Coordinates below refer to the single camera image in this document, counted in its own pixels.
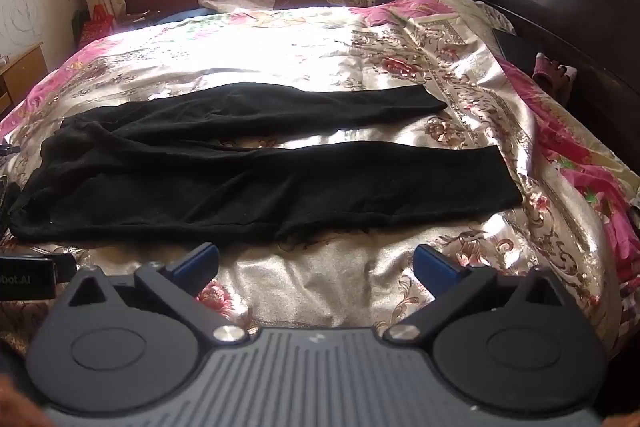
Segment black pants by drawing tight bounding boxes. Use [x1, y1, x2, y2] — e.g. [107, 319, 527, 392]
[8, 83, 522, 243]

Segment floral satin bedspread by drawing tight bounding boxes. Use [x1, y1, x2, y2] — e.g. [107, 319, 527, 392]
[1, 0, 639, 345]

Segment wooden bedside cabinet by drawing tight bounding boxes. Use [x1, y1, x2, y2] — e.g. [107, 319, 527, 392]
[0, 42, 49, 117]

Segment red bag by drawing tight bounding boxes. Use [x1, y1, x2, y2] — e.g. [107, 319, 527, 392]
[78, 4, 115, 49]

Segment pink knitted glove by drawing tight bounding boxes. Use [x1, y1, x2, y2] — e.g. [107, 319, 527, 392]
[533, 53, 577, 106]

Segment white pillow on bench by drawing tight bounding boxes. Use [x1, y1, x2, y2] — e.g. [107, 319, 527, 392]
[198, 0, 276, 13]

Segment dark wooden headboard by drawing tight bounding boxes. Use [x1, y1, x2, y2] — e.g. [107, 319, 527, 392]
[484, 0, 639, 169]

